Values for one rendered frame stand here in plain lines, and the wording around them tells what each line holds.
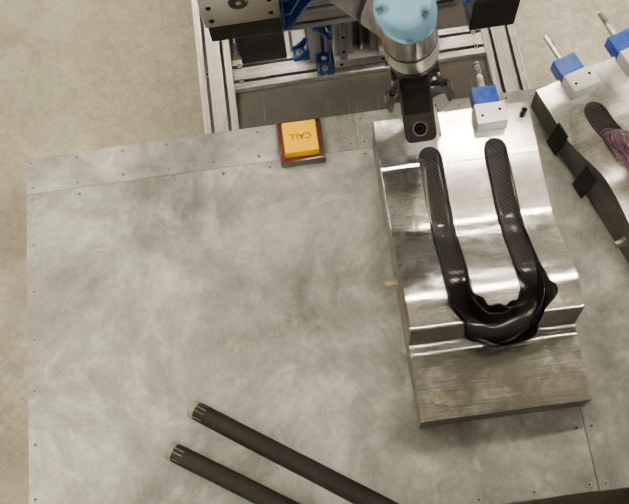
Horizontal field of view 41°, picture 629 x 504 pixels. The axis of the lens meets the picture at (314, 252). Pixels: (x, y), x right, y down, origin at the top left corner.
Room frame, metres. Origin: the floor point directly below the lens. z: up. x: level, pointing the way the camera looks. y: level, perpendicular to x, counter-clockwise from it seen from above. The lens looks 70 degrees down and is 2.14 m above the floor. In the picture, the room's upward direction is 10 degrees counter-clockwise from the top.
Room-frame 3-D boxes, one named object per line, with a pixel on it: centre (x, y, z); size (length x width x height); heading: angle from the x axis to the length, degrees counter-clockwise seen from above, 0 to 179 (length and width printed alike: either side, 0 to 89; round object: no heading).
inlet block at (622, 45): (0.75, -0.59, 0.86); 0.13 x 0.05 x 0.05; 15
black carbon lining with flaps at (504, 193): (0.42, -0.27, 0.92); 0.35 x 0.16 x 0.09; 178
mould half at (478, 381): (0.40, -0.26, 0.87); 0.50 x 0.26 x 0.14; 178
